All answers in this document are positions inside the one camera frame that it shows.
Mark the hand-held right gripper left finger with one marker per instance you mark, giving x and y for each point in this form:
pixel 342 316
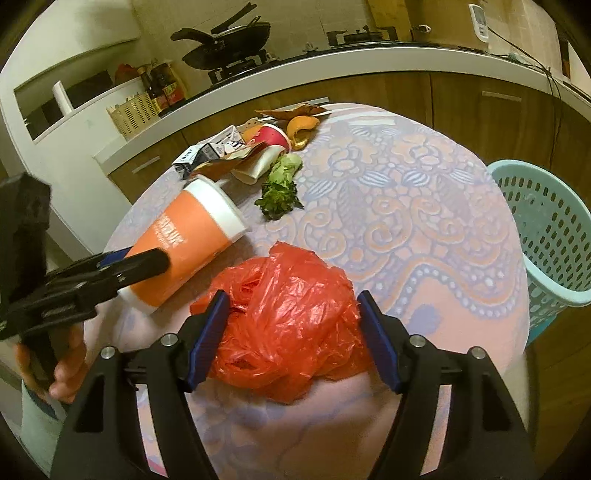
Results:
pixel 212 332

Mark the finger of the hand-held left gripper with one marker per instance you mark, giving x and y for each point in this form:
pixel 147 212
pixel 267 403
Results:
pixel 113 257
pixel 143 267

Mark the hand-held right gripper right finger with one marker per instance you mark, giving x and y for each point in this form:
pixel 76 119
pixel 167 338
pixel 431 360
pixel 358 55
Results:
pixel 376 332

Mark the orange paper cup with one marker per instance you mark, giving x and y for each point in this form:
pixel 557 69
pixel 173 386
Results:
pixel 189 226

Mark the red plastic bag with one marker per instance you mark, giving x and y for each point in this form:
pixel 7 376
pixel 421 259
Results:
pixel 286 314

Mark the brown foil wrapper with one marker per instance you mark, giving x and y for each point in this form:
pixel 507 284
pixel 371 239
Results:
pixel 226 166

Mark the green leafy vegetable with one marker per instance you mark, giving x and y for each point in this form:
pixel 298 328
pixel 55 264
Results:
pixel 277 194

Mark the red paper cup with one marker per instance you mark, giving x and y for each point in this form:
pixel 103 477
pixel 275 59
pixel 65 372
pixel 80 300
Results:
pixel 272 138

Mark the light blue plastic basket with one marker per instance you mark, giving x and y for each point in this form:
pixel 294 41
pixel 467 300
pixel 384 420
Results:
pixel 545 221

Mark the person's left hand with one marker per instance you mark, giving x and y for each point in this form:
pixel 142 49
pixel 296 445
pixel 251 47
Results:
pixel 69 374

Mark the pink patterned tablecloth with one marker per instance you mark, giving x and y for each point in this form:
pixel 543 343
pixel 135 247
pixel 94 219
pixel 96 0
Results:
pixel 392 207

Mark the white shelf unit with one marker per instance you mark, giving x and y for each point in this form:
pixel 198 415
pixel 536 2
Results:
pixel 18 152

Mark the beige woven basket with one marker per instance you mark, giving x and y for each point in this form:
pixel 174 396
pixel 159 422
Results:
pixel 134 115

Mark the dark sauce bottle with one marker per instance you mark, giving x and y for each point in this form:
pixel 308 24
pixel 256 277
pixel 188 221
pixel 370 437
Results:
pixel 148 92

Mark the wooden kitchen cabinet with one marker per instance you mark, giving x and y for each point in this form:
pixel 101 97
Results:
pixel 452 115

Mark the black frying pan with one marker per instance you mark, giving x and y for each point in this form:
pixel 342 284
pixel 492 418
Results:
pixel 203 37

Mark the black wok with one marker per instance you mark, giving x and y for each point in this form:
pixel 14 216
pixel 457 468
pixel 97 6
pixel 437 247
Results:
pixel 231 46

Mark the white kitchen countertop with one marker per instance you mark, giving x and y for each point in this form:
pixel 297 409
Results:
pixel 369 60

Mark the black gas stove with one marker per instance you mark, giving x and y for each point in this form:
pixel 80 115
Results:
pixel 360 37

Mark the beige rice cooker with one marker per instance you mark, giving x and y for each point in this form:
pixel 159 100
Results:
pixel 443 23

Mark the white digital device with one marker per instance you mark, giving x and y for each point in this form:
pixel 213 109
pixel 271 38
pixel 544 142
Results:
pixel 479 21

